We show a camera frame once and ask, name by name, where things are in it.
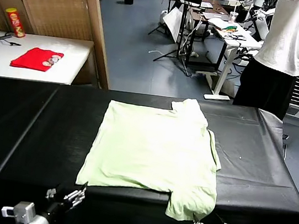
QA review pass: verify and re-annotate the red folded shirt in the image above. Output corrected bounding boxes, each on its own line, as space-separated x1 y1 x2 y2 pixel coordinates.
9 44 65 74

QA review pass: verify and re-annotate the white floor cable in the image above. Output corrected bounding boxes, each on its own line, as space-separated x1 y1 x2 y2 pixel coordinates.
148 49 169 59

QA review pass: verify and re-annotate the black table cover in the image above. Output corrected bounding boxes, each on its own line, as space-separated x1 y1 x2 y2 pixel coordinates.
0 73 299 224

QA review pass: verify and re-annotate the white round device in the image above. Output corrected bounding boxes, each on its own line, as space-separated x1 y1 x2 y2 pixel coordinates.
158 9 172 28

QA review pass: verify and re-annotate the light green polo shirt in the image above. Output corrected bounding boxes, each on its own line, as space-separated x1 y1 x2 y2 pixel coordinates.
72 83 231 224

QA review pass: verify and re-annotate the white reflector board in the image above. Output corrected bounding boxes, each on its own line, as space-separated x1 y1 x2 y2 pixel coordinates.
159 5 186 44

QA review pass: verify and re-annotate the dark brown desk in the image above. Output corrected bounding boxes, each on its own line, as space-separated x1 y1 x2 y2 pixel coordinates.
182 0 234 73

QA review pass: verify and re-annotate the green colourful toy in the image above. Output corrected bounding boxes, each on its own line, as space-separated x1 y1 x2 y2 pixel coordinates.
223 24 239 33

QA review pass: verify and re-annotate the white humanoid robot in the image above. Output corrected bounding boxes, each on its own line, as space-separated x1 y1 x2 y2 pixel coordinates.
239 0 274 42

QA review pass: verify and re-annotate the grey laptop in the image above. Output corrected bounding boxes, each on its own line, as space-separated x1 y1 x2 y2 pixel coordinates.
201 10 231 22

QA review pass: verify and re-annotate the white standing desk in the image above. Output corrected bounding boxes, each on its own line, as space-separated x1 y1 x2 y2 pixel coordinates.
192 16 267 107

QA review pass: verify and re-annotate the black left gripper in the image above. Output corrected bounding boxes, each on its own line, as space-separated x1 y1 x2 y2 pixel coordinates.
42 176 88 224

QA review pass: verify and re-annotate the person in white shirt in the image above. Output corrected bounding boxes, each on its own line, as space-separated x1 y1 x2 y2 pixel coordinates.
231 0 299 122

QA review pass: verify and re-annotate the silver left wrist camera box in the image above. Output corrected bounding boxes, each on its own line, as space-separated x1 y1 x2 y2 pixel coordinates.
0 199 36 224

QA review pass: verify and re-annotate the red chips can yellow lid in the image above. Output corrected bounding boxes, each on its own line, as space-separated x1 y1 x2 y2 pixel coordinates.
1 7 30 39

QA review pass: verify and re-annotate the white table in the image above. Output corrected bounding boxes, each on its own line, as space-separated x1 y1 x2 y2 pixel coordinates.
0 28 95 90

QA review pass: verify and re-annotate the plastic cup with straw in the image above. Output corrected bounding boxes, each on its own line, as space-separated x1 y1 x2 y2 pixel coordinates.
228 3 240 24

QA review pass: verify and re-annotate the black tripod stand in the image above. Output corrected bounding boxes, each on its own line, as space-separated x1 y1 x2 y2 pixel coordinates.
143 0 207 77

